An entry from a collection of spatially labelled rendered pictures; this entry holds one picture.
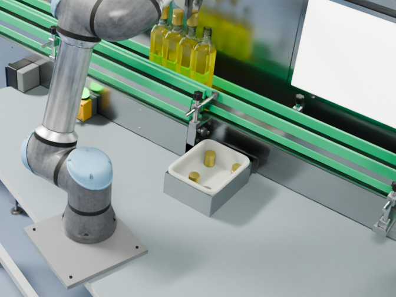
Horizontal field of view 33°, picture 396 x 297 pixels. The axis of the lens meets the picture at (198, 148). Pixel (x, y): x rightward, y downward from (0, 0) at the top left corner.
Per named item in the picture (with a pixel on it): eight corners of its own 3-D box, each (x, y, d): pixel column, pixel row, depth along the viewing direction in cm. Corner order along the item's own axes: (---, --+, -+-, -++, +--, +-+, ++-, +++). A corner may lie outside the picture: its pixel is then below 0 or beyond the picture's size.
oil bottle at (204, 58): (210, 99, 224) (218, 42, 212) (201, 105, 220) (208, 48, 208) (197, 93, 227) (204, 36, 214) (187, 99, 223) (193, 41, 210)
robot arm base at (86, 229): (83, 252, 178) (84, 225, 172) (50, 221, 185) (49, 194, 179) (127, 227, 187) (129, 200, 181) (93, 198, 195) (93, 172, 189)
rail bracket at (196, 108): (217, 114, 216) (221, 81, 209) (187, 137, 204) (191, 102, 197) (209, 111, 217) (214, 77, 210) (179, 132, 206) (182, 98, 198)
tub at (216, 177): (249, 181, 211) (253, 158, 206) (209, 217, 195) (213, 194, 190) (204, 158, 218) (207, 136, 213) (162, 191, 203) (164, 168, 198)
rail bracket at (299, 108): (305, 126, 217) (313, 91, 209) (295, 135, 212) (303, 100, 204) (294, 122, 219) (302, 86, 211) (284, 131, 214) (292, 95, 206)
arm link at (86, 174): (91, 219, 174) (92, 179, 166) (53, 197, 179) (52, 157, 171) (121, 196, 182) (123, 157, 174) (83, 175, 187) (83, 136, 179)
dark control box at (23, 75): (40, 85, 244) (39, 65, 239) (23, 93, 239) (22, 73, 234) (24, 77, 248) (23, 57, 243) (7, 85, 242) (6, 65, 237)
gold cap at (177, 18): (184, 23, 215) (186, 10, 212) (178, 26, 212) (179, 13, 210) (175, 19, 216) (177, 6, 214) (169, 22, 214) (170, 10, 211)
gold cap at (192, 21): (200, 24, 211) (201, 11, 209) (193, 27, 209) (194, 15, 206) (190, 20, 213) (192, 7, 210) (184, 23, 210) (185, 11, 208)
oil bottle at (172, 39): (182, 86, 229) (188, 29, 216) (172, 92, 225) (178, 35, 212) (169, 81, 231) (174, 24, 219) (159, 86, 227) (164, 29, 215)
